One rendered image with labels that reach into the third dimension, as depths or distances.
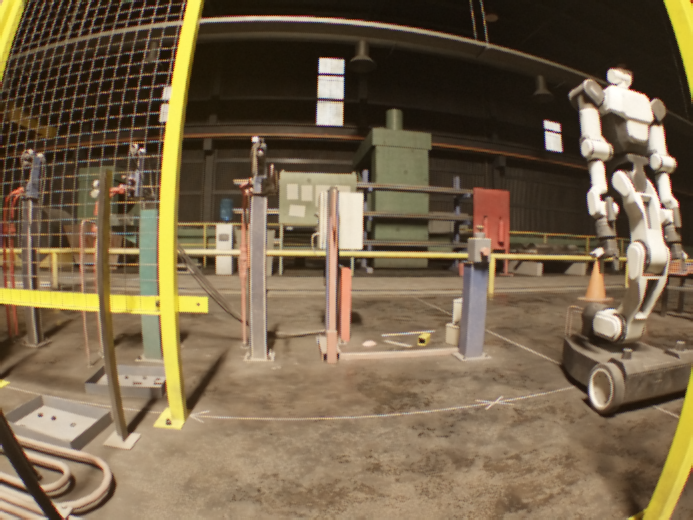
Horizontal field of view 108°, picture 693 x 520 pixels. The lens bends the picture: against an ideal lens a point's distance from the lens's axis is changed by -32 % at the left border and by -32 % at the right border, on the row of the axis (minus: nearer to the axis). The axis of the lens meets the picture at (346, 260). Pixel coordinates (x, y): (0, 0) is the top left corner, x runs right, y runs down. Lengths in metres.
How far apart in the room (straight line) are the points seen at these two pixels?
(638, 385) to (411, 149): 9.33
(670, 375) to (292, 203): 6.59
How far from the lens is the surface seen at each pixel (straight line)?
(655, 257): 1.66
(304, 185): 7.18
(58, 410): 1.56
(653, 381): 1.64
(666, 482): 0.90
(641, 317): 1.78
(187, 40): 1.41
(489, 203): 8.29
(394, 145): 10.15
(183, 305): 1.27
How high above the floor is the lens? 0.62
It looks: 3 degrees down
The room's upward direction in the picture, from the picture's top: 1 degrees clockwise
